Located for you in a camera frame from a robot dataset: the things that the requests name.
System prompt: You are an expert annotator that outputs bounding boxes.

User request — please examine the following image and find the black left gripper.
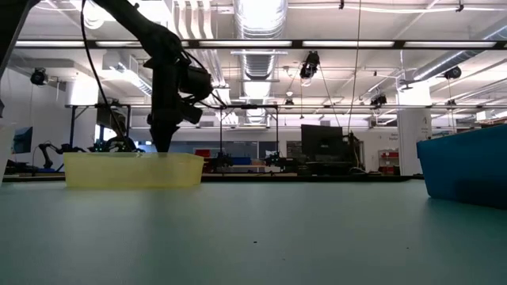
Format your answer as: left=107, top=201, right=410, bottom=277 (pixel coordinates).
left=144, top=55, right=204, bottom=154

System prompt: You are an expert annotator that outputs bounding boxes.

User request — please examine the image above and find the translucent yellow plastic bin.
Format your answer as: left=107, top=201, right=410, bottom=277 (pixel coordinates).
left=63, top=152, right=205, bottom=189

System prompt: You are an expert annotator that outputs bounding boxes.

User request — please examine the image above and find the person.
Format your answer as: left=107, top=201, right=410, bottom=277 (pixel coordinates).
left=103, top=126, right=139, bottom=154

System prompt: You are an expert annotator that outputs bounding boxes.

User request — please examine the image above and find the green table mat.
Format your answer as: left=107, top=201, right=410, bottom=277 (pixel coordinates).
left=0, top=180, right=507, bottom=285

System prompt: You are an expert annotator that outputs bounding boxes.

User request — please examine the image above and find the blue lit screen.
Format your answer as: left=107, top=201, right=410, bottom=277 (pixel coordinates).
left=11, top=126, right=34, bottom=155

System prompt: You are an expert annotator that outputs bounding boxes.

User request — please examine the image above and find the overhead light bar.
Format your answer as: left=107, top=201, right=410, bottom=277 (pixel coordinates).
left=11, top=38, right=507, bottom=50

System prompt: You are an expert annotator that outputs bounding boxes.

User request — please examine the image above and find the black computer monitor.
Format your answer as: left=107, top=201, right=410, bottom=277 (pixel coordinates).
left=300, top=124, right=344, bottom=158

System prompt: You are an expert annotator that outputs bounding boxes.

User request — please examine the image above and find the shelf with red bins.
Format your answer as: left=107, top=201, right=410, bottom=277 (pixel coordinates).
left=378, top=149, right=399, bottom=175

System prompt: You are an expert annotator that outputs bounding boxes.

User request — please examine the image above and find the white pillar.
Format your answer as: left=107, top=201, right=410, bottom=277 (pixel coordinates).
left=397, top=108, right=433, bottom=177

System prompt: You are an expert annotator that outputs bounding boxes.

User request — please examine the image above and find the silver ceiling pipe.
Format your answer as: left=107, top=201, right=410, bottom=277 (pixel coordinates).
left=399, top=17, right=507, bottom=82

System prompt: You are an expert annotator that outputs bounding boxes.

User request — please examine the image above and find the blue plastic bin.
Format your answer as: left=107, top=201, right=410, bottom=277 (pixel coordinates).
left=416, top=124, right=507, bottom=210

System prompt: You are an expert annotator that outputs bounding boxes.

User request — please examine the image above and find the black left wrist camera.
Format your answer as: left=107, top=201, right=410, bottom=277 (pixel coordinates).
left=177, top=64, right=214, bottom=103

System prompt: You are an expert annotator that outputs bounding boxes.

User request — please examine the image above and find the black left wrist camera cable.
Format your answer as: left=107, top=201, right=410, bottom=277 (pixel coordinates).
left=180, top=49, right=229, bottom=111

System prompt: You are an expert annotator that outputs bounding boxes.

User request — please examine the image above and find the black background station frame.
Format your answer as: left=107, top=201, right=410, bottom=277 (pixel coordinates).
left=219, top=104, right=280, bottom=175

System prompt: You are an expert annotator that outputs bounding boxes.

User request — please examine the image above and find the silver ventilation duct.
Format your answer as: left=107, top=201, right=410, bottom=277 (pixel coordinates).
left=233, top=0, right=288, bottom=124

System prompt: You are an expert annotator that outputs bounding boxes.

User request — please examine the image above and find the black aluminium table frame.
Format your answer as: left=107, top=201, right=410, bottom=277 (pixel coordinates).
left=0, top=173, right=425, bottom=184

